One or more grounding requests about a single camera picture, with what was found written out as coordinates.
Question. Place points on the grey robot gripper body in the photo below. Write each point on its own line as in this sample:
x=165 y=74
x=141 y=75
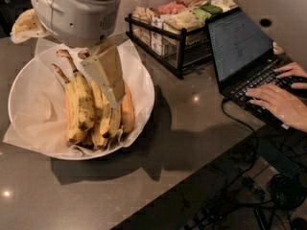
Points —
x=75 y=18

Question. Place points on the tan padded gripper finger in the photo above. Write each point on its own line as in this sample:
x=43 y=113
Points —
x=102 y=64
x=27 y=26

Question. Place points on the spotted yellow banana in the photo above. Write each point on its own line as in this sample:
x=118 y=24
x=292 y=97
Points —
x=85 y=113

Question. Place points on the smooth orange-yellow banana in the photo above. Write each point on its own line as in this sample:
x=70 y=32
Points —
x=127 y=111

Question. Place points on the right-bunch yellow banana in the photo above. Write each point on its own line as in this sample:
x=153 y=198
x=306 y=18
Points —
x=111 y=119

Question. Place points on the long-stem yellow banana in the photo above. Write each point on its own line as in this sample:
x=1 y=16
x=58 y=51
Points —
x=73 y=134

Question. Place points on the white bowl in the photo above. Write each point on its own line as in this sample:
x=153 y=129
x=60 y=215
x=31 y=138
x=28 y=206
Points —
x=38 y=80

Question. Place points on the person's right hand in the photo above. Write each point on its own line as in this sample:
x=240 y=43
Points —
x=290 y=70

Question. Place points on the person's left hand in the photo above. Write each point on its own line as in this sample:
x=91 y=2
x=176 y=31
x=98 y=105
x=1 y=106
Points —
x=284 y=106

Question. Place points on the white paper liner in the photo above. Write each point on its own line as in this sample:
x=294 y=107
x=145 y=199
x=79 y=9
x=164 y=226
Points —
x=35 y=112

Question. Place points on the black laptop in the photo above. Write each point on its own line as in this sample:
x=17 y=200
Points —
x=243 y=58

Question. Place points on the black wire snack rack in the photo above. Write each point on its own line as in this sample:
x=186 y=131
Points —
x=174 y=34

